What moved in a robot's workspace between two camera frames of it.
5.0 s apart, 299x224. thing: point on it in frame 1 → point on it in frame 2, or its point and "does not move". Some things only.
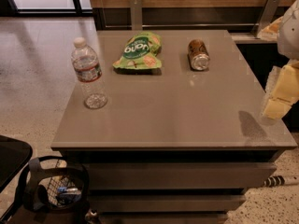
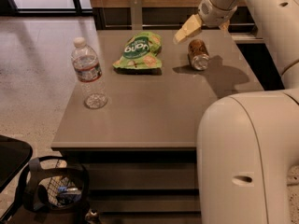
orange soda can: (199, 57) does not move
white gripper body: (290, 35) → (215, 15)
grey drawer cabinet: (174, 145) does not move
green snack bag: (141, 50) does not move
